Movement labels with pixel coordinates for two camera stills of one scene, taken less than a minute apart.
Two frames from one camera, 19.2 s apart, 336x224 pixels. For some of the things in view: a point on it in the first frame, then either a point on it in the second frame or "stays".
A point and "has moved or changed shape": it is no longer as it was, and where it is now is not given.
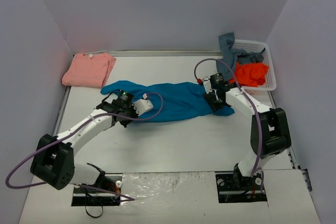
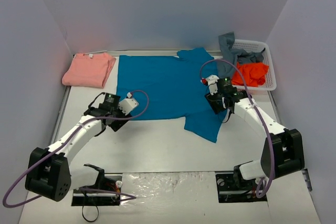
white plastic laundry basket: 270,84 stays
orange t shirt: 249,74 stays
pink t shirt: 88,70 stays
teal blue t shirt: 181,101 has moved or changed shape
